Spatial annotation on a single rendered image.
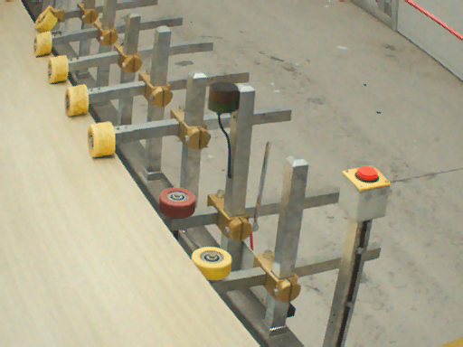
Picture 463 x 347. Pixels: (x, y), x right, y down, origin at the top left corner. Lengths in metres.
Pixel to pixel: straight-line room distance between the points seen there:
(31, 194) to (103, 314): 0.50
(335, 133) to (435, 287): 1.34
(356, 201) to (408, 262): 2.15
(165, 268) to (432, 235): 2.18
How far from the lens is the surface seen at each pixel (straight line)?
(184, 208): 2.37
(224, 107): 2.26
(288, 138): 4.79
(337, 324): 2.02
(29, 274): 2.10
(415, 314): 3.67
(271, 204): 2.49
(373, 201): 1.86
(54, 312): 1.99
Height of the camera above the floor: 2.07
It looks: 28 degrees down
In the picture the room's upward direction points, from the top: 5 degrees clockwise
